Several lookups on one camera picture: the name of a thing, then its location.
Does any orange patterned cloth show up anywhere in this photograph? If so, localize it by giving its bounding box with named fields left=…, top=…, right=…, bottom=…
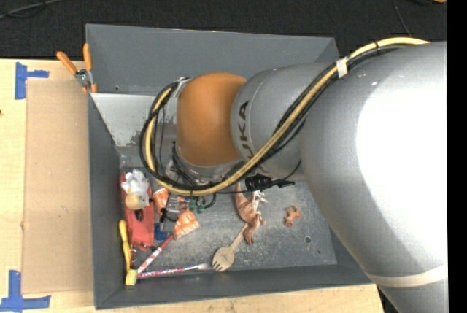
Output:
left=152, top=188, right=201, bottom=241

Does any red flat block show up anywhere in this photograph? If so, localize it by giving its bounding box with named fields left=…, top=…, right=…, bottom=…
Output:
left=120, top=171, right=156, bottom=252

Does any red and white patterned stick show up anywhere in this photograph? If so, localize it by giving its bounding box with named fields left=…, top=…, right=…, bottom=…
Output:
left=137, top=263, right=209, bottom=280
left=136, top=233, right=175, bottom=274

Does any white toy animal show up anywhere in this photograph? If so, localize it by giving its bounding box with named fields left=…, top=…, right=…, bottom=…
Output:
left=120, top=169, right=153, bottom=211

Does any yellow brush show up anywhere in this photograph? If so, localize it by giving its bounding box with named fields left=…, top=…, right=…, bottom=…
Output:
left=117, top=219, right=139, bottom=287

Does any wooden spork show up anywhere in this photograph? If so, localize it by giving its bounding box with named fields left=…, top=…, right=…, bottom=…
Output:
left=212, top=223, right=250, bottom=273

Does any brown toy dinosaur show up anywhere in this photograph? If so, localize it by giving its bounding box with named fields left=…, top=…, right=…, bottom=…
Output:
left=233, top=181, right=269, bottom=246

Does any brown cardboard board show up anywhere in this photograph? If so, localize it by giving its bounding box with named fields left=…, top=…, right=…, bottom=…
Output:
left=20, top=77, right=94, bottom=296

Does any small orange toy animal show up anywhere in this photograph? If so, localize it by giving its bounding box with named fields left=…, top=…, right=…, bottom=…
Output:
left=283, top=205, right=302, bottom=228

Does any grey metal bin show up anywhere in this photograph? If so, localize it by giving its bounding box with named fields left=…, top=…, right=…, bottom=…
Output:
left=84, top=23, right=374, bottom=310

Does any black cylinder on white bracket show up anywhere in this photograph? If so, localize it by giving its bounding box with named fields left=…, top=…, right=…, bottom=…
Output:
left=244, top=174, right=296, bottom=201

